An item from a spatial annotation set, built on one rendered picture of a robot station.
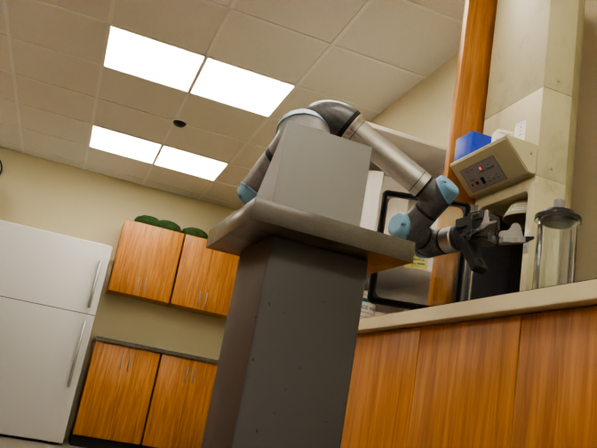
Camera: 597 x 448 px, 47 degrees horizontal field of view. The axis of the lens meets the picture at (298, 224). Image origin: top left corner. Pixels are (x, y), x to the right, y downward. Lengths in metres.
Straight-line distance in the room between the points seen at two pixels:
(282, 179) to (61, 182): 6.21
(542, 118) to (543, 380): 1.00
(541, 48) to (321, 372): 1.50
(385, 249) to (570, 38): 1.39
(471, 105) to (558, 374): 1.36
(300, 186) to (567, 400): 0.66
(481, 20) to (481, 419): 1.61
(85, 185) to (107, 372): 1.98
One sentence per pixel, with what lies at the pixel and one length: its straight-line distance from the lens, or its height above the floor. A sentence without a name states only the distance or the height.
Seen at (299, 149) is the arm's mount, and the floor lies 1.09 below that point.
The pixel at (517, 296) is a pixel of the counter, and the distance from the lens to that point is 1.60.
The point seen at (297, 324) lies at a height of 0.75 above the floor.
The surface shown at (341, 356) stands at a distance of 1.27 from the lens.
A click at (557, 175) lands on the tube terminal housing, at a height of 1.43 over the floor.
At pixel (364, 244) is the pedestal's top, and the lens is 1.25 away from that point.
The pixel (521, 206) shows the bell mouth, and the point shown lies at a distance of 2.27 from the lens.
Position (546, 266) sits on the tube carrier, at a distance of 1.72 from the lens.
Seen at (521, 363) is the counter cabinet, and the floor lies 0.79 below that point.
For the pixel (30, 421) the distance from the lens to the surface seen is 6.54.
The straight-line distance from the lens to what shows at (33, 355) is 6.53.
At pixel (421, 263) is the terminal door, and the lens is 2.34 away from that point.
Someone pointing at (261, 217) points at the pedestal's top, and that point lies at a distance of 1.18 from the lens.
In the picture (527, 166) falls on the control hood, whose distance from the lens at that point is 2.19.
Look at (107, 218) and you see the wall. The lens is 7.39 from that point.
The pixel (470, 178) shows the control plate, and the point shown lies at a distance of 2.38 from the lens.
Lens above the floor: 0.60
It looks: 15 degrees up
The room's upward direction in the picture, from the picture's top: 10 degrees clockwise
